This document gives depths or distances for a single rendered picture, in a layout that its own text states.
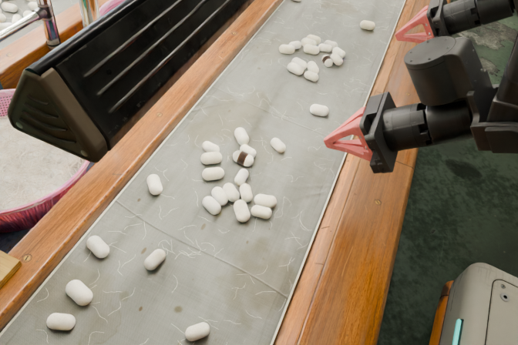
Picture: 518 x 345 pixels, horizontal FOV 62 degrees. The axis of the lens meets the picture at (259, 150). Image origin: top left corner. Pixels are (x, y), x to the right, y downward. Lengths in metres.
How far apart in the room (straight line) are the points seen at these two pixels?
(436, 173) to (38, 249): 1.64
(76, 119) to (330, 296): 0.41
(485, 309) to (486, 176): 0.89
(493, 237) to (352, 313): 1.34
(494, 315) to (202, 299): 0.90
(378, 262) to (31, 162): 0.56
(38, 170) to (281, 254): 0.41
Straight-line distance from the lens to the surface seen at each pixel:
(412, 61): 0.52
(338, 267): 0.63
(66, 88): 0.32
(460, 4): 0.89
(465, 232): 1.84
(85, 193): 0.68
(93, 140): 0.33
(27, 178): 0.77
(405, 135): 0.57
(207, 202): 0.66
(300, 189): 0.72
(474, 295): 1.35
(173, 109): 0.79
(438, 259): 1.71
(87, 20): 0.61
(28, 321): 0.63
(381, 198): 0.73
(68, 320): 0.59
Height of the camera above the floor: 1.29
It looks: 47 degrees down
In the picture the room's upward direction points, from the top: 11 degrees clockwise
